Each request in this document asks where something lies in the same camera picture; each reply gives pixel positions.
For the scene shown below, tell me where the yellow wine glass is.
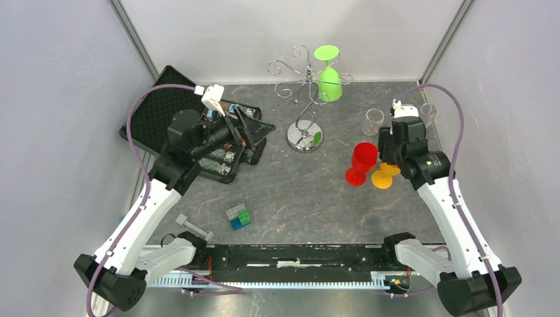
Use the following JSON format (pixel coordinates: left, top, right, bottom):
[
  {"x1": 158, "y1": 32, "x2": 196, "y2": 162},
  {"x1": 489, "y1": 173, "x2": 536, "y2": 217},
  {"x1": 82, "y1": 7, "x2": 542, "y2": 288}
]
[{"x1": 371, "y1": 162, "x2": 401, "y2": 190}]

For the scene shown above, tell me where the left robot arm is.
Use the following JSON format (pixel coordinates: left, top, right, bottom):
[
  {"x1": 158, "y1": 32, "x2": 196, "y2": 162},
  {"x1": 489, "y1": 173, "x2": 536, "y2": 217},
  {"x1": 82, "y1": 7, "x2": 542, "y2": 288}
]
[{"x1": 74, "y1": 108, "x2": 276, "y2": 311}]

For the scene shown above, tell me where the black poker chip case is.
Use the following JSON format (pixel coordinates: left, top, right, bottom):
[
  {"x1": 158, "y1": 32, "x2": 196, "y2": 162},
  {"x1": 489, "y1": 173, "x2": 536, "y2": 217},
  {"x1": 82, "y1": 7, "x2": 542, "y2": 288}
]
[{"x1": 131, "y1": 88, "x2": 266, "y2": 184}]

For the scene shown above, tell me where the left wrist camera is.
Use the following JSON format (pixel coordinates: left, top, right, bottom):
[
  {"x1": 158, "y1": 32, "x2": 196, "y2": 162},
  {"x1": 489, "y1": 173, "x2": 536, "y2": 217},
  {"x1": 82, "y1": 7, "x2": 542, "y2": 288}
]
[{"x1": 194, "y1": 84, "x2": 226, "y2": 116}]

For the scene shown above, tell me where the chrome wine glass rack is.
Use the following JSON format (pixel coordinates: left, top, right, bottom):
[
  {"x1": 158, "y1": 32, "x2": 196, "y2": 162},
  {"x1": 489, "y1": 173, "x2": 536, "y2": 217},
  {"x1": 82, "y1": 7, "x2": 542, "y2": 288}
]
[{"x1": 267, "y1": 45, "x2": 353, "y2": 153}]

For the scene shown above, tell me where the green wine glass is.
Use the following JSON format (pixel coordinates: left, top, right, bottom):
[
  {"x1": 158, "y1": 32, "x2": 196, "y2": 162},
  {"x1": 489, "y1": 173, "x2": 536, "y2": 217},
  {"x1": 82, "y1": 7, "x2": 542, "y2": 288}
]
[{"x1": 314, "y1": 44, "x2": 342, "y2": 102}]

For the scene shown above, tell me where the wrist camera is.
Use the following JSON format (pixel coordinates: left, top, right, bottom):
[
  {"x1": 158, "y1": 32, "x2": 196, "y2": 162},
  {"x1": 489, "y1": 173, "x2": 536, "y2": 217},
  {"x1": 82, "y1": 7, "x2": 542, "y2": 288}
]
[
  {"x1": 194, "y1": 84, "x2": 226, "y2": 116},
  {"x1": 391, "y1": 99, "x2": 419, "y2": 119}
]

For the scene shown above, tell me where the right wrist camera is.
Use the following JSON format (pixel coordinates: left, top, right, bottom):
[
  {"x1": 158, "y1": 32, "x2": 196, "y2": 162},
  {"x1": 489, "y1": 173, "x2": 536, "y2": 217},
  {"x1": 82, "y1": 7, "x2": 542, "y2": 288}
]
[{"x1": 391, "y1": 99, "x2": 419, "y2": 119}]

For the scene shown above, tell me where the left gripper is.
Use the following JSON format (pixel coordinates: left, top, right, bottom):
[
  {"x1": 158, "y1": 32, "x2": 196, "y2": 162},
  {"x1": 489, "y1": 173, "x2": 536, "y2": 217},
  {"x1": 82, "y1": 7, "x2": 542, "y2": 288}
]
[{"x1": 191, "y1": 104, "x2": 275, "y2": 160}]

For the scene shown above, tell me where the colourful block cube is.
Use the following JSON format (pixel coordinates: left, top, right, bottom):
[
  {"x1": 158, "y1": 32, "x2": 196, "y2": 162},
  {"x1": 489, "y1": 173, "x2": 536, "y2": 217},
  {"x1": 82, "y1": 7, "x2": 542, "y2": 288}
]
[{"x1": 226, "y1": 203, "x2": 252, "y2": 230}]

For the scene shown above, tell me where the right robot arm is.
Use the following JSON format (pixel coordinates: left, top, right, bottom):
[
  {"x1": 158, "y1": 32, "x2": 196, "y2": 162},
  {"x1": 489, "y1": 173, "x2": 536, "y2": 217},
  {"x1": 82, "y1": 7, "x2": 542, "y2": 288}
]
[{"x1": 378, "y1": 116, "x2": 522, "y2": 316}]

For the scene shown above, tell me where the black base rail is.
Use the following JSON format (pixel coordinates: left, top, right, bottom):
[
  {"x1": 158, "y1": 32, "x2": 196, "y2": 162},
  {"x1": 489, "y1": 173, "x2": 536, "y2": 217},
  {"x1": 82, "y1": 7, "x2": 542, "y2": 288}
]
[{"x1": 135, "y1": 243, "x2": 452, "y2": 292}]

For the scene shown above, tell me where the clear wine glass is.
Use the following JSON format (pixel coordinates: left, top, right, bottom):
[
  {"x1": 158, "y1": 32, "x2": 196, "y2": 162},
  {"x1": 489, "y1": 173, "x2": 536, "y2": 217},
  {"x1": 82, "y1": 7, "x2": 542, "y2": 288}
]
[
  {"x1": 419, "y1": 103, "x2": 438, "y2": 128},
  {"x1": 361, "y1": 108, "x2": 384, "y2": 136}
]

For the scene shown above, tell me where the red wine glass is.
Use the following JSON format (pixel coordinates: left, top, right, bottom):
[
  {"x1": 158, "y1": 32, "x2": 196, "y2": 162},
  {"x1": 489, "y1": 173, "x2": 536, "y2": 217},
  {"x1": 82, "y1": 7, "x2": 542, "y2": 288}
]
[{"x1": 345, "y1": 142, "x2": 378, "y2": 186}]

